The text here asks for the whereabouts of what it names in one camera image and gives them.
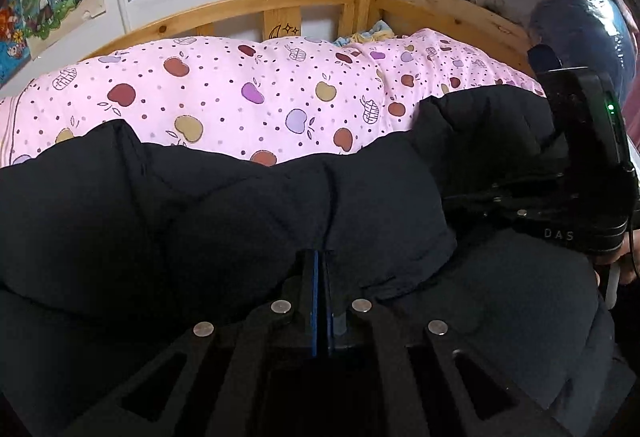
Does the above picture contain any pink apple and checked quilt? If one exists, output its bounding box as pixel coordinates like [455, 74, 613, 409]
[0, 28, 546, 168]

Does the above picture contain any white cable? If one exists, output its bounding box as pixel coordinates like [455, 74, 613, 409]
[606, 264, 622, 310]

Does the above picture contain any person's right hand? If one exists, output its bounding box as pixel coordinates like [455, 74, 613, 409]
[595, 229, 640, 288]

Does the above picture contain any blue yellow frilled cloth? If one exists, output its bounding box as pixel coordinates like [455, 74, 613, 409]
[334, 20, 397, 44]

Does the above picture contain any blue plastic-wrapped bundle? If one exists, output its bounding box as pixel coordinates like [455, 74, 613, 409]
[445, 0, 640, 118]

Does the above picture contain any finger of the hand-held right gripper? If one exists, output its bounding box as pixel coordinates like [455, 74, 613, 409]
[442, 181, 571, 230]

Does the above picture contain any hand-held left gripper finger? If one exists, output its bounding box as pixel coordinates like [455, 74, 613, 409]
[320, 249, 571, 437]
[60, 249, 321, 437]

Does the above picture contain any black padded jacket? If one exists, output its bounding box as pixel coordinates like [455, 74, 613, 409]
[0, 84, 636, 437]

